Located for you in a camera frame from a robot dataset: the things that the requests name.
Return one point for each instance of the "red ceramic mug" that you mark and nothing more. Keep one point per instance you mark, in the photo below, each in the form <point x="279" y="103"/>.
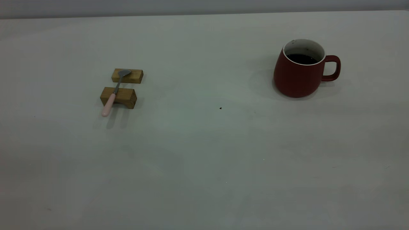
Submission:
<point x="297" y="80"/>

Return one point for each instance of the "flat wooden block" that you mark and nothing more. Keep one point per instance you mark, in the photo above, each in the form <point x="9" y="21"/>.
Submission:
<point x="135" y="76"/>

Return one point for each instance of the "arched wooden block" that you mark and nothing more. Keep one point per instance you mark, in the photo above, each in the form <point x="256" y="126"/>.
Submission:
<point x="127" y="95"/>

